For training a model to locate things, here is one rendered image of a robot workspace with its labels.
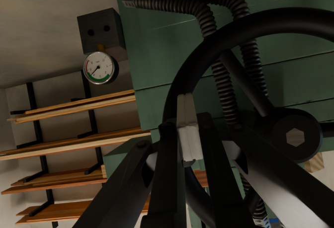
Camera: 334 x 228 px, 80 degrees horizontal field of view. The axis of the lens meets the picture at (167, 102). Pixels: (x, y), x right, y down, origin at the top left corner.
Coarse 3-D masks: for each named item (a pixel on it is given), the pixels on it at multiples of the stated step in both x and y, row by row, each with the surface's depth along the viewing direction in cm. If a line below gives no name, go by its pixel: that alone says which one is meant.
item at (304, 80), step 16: (272, 64) 40; (288, 64) 40; (304, 64) 39; (320, 64) 39; (208, 80) 42; (272, 80) 40; (288, 80) 40; (304, 80) 39; (320, 80) 39; (144, 96) 43; (160, 96) 43; (208, 96) 42; (240, 96) 41; (272, 96) 40; (288, 96) 40; (304, 96) 39; (320, 96) 39; (144, 112) 43; (160, 112) 43; (144, 128) 44
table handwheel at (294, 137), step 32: (224, 32) 23; (256, 32) 23; (288, 32) 23; (320, 32) 22; (192, 64) 23; (224, 64) 24; (256, 96) 23; (256, 128) 24; (288, 128) 21; (320, 128) 21; (192, 192) 24; (256, 192) 23
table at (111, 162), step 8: (328, 120) 39; (144, 136) 64; (128, 144) 54; (328, 144) 39; (112, 152) 47; (120, 152) 45; (104, 160) 45; (112, 160) 45; (120, 160) 44; (200, 160) 33; (112, 168) 45; (192, 168) 42; (200, 168) 33
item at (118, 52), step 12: (96, 12) 41; (108, 12) 40; (84, 24) 41; (96, 24) 41; (108, 24) 40; (120, 24) 43; (84, 36) 41; (96, 36) 41; (108, 36) 41; (120, 36) 42; (84, 48) 41; (96, 48) 41; (108, 48) 41; (120, 48) 42; (120, 60) 51
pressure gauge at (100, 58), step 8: (104, 48) 41; (88, 56) 38; (96, 56) 38; (104, 56) 38; (88, 64) 38; (96, 64) 38; (104, 64) 38; (112, 64) 37; (88, 72) 38; (96, 72) 38; (104, 72) 38; (112, 72) 37; (96, 80) 38; (104, 80) 38; (112, 80) 40
